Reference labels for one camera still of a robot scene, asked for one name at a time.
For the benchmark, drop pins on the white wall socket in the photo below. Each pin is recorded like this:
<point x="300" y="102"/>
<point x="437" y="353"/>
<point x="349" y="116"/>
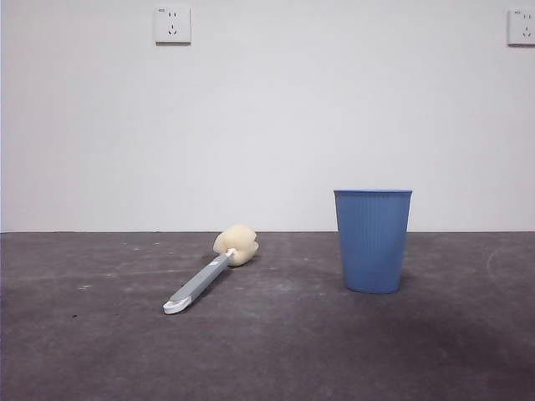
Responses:
<point x="522" y="27"/>
<point x="173" y="26"/>

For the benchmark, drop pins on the blue ribbed plastic cup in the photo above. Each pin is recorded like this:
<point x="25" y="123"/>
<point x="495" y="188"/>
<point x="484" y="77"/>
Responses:
<point x="372" y="242"/>

